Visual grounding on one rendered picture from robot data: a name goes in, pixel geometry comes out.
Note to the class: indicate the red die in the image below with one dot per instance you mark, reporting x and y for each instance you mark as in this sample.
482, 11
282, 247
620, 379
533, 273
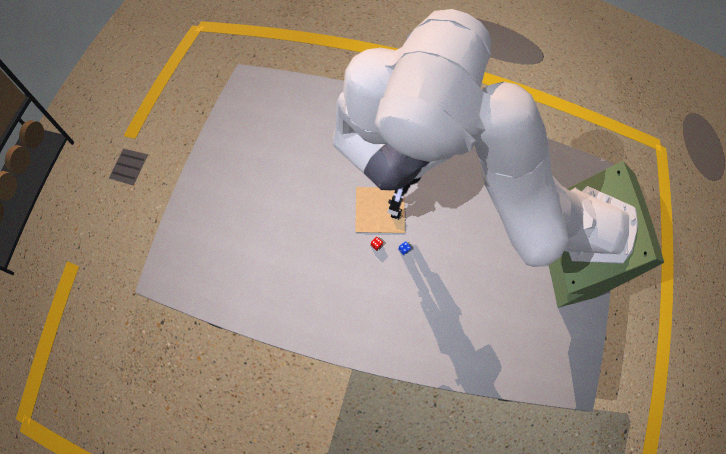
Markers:
376, 243

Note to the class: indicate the tan flat mat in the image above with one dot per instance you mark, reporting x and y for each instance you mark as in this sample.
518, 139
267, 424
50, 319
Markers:
371, 212

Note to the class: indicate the blue die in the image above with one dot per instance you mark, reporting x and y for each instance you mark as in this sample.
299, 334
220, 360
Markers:
404, 248

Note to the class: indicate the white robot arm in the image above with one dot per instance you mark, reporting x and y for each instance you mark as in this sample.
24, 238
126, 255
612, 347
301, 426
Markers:
432, 106

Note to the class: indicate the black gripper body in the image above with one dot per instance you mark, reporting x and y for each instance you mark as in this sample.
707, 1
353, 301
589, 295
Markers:
412, 183

